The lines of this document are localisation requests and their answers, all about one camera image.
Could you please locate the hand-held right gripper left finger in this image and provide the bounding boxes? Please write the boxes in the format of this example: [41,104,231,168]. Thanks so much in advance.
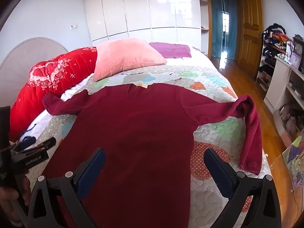
[26,148,106,228]

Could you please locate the pink pillow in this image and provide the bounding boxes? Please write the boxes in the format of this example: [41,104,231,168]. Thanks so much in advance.
[93,37,168,82]

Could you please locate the patchwork quilt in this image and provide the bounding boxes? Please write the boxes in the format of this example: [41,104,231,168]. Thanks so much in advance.
[25,46,272,228]

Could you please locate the shelf rack with clothes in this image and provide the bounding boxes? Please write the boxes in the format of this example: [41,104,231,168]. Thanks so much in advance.
[255,23,291,92]

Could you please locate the white cabinet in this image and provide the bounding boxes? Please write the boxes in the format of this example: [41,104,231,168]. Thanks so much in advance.
[264,56,304,114]

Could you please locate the white bed sheet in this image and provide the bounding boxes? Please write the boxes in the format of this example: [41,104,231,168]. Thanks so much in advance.
[59,73,94,101]

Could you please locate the white glossy wardrobe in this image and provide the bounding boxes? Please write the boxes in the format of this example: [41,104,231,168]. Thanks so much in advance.
[83,0,209,50]

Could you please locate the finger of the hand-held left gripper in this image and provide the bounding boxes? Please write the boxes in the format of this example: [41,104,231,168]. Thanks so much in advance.
[14,144,54,155]
[28,136,57,148]

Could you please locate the dark red sweater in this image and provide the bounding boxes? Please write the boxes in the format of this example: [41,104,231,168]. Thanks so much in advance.
[41,83,263,228]

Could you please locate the person's left hand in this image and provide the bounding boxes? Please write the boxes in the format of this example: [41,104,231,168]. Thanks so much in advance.
[0,174,32,219]

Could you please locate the red floral comforter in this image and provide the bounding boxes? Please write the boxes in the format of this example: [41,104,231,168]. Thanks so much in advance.
[9,47,98,142]

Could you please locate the purple cloth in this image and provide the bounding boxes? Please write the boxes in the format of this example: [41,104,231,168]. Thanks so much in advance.
[149,42,192,59]

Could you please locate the colourful printed bag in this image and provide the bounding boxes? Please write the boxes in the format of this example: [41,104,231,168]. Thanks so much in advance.
[282,128,304,190]

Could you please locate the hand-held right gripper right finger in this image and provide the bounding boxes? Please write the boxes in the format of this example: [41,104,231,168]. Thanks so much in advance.
[203,148,282,228]

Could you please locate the dark ornate clock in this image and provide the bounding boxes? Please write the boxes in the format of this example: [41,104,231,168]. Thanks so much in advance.
[292,34,304,57]

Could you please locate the grey round headboard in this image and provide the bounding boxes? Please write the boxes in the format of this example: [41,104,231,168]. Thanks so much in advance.
[0,37,69,105]

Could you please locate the blue curtain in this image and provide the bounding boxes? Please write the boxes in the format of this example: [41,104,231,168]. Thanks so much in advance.
[209,0,239,61]

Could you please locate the wooden door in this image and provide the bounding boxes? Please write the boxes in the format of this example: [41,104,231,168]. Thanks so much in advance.
[236,0,264,78]

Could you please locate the blue pouch with cord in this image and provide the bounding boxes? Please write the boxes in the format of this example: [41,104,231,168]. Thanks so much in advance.
[18,123,38,150]

